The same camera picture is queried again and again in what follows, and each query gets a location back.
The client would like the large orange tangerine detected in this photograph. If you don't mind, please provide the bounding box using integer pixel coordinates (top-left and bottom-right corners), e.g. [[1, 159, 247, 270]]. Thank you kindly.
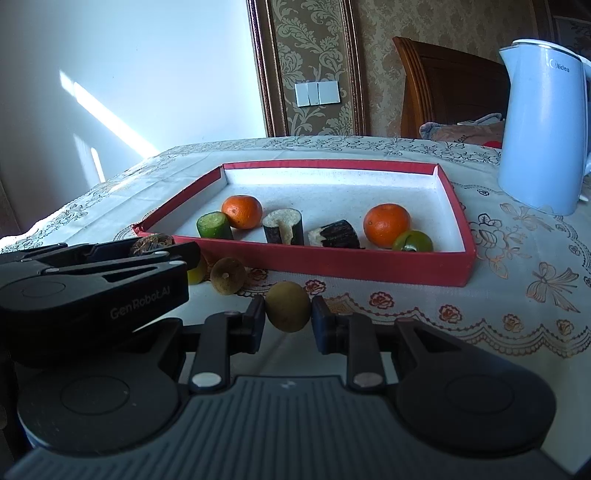
[[363, 203, 412, 249]]

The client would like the green cucumber piece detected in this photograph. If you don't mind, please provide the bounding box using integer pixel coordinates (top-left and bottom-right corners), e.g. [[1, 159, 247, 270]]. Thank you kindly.
[[197, 211, 235, 241]]

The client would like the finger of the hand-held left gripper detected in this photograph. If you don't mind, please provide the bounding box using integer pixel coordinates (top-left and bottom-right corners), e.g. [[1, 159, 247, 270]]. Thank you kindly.
[[41, 240, 202, 281], [0, 237, 139, 278]]

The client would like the brown longan with stem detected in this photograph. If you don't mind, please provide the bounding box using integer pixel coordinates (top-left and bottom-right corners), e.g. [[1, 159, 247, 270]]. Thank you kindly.
[[210, 257, 247, 294]]

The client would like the wrinkled brown nut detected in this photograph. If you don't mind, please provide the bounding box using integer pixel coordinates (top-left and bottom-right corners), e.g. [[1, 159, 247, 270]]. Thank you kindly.
[[129, 233, 175, 257]]

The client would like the red shallow box tray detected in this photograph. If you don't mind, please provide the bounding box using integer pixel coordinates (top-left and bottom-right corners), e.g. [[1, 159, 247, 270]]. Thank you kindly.
[[132, 159, 476, 288]]

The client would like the white wall light switch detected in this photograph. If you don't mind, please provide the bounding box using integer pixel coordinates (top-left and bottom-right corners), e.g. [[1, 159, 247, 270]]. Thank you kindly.
[[295, 79, 342, 108]]

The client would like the small orange tangerine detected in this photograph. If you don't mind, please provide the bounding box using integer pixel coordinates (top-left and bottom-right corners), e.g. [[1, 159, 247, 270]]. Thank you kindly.
[[221, 195, 264, 230]]

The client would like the sliding wardrobe door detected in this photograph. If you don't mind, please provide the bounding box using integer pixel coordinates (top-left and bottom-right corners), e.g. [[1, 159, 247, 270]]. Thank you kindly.
[[531, 0, 591, 63]]

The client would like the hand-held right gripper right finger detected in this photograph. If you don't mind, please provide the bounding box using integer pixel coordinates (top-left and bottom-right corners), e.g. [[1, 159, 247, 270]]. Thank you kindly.
[[311, 295, 459, 394]]

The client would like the dark eggplant piece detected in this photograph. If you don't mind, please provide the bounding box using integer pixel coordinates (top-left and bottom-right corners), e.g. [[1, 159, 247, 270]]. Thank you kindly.
[[262, 209, 304, 247]]

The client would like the green lime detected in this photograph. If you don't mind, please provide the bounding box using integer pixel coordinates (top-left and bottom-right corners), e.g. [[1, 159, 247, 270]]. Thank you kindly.
[[392, 230, 435, 254]]

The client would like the brown wall moulding frame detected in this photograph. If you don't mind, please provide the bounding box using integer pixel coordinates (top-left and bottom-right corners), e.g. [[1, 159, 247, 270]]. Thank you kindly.
[[246, 0, 370, 138]]

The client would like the pale blue electric kettle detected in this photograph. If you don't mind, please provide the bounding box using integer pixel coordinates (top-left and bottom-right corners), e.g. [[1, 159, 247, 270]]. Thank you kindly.
[[496, 39, 591, 217]]

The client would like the wooden bed headboard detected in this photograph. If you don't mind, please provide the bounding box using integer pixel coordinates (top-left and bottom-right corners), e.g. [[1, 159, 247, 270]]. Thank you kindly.
[[392, 36, 509, 140]]

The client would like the yellow green citrus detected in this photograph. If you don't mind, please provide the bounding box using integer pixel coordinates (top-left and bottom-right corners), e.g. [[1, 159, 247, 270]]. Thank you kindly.
[[187, 254, 209, 286]]

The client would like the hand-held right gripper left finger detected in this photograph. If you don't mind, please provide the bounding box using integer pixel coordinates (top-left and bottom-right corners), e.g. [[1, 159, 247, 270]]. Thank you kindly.
[[178, 295, 267, 394]]

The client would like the round brown longan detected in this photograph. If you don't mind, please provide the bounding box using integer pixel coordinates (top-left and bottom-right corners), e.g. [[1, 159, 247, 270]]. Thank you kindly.
[[264, 281, 313, 332]]

